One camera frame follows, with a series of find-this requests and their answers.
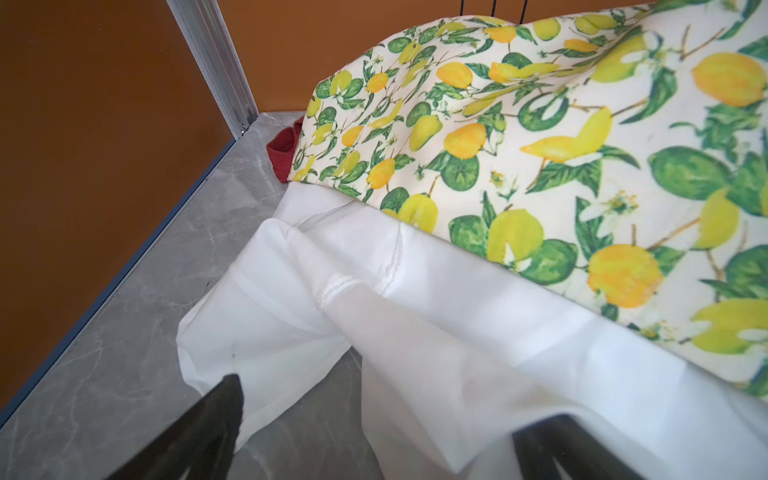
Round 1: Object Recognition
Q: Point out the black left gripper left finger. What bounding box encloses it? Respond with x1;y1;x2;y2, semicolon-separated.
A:
109;374;244;479

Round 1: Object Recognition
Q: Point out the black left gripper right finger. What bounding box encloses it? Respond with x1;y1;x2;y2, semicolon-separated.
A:
512;415;642;479

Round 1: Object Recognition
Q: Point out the red shirt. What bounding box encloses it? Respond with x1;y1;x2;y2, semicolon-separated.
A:
266;118;303;183

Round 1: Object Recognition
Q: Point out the white cloth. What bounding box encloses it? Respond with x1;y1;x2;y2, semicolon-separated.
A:
177;183;767;479

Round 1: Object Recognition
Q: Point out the lemon print cloth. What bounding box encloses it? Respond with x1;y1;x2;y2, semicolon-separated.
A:
289;1;767;398

